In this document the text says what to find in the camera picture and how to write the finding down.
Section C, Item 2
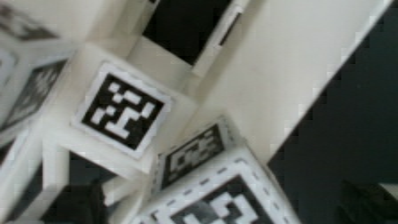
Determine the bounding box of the white chair back part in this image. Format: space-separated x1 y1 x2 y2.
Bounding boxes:
0 0 396 224

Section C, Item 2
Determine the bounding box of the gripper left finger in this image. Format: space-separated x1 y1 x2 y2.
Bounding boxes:
37 181 112 224

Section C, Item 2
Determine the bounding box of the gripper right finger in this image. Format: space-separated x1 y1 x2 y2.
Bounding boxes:
336 181 398 224

